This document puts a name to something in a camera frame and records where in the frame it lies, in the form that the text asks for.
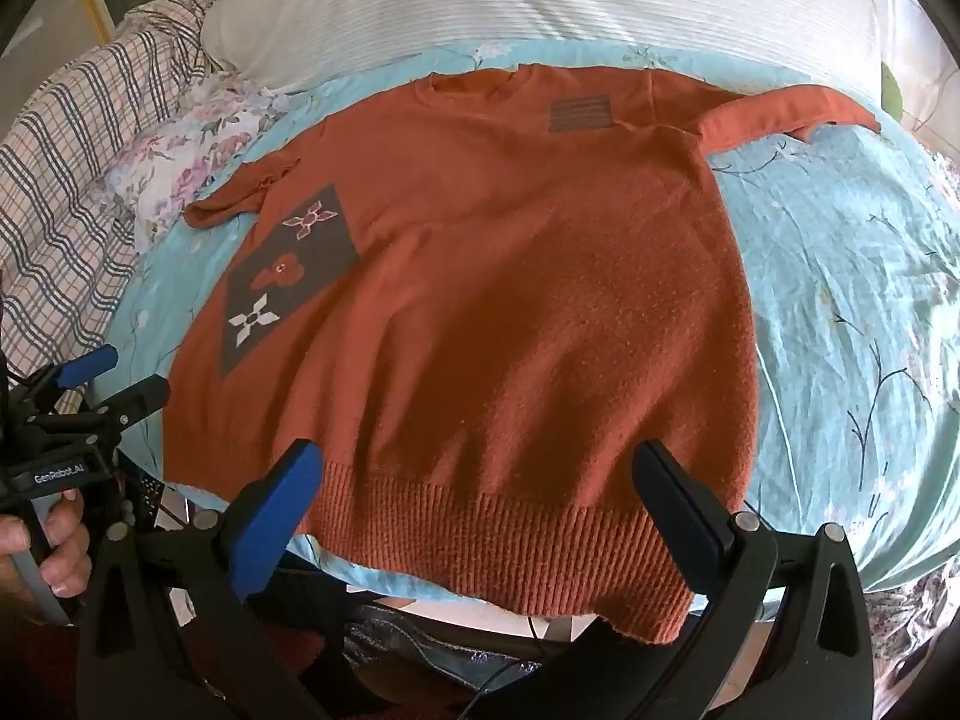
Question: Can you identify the orange knit sweater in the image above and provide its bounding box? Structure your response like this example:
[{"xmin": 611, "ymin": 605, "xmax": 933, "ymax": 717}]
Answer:
[{"xmin": 163, "ymin": 65, "xmax": 875, "ymax": 644}]

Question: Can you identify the person's left hand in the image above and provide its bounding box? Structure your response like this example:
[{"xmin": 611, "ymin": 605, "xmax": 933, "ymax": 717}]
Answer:
[{"xmin": 2, "ymin": 489, "xmax": 91, "ymax": 624}]

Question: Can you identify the plaid checked blanket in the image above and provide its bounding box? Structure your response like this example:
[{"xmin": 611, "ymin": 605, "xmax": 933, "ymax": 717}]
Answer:
[{"xmin": 2, "ymin": 0, "xmax": 215, "ymax": 376}]

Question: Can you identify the dark patterned bag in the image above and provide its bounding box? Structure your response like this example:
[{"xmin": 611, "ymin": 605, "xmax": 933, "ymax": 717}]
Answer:
[{"xmin": 343, "ymin": 601, "xmax": 551, "ymax": 704}]

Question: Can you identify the pink floral pillow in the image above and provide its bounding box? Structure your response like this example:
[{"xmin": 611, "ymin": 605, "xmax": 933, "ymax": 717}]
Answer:
[{"xmin": 101, "ymin": 73, "xmax": 290, "ymax": 254}]

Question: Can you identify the red fleece left sleeve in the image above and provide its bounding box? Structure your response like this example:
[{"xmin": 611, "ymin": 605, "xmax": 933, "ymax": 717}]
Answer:
[{"xmin": 0, "ymin": 608, "xmax": 80, "ymax": 720}]

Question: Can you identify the light blue floral bedsheet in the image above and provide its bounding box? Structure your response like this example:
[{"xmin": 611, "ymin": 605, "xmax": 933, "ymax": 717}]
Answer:
[{"xmin": 93, "ymin": 39, "xmax": 958, "ymax": 592}]

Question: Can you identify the white striped quilt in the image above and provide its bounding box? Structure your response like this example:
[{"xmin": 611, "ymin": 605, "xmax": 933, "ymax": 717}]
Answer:
[{"xmin": 202, "ymin": 0, "xmax": 882, "ymax": 99}]

